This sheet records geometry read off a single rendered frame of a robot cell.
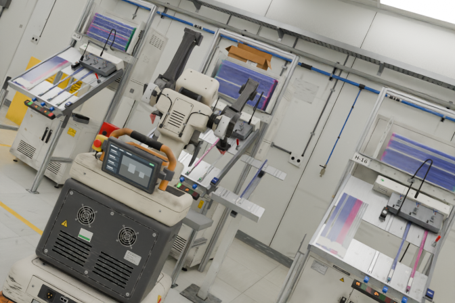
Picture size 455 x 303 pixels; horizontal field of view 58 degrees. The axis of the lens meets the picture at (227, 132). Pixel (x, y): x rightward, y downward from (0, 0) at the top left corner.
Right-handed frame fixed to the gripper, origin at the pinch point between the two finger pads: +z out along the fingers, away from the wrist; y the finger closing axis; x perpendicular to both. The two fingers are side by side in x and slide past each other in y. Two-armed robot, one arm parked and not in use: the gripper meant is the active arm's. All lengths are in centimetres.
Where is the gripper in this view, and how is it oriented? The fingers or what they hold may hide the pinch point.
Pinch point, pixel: (223, 153)
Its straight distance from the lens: 305.3
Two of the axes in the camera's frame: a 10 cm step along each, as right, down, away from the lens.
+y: -8.4, -3.9, 3.7
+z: -0.4, 7.3, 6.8
